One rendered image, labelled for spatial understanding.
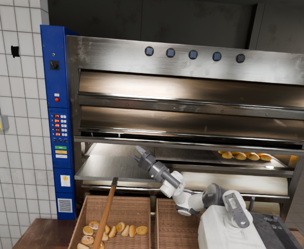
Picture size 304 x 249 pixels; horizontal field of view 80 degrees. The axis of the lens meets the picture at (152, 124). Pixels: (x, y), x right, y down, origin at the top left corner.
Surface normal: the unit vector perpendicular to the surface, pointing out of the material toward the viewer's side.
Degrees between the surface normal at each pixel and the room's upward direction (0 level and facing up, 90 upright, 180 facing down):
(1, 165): 90
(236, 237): 0
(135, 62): 90
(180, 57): 90
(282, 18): 90
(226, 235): 0
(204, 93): 70
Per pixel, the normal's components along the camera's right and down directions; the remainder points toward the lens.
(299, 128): 0.04, -0.07
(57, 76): 0.01, 0.28
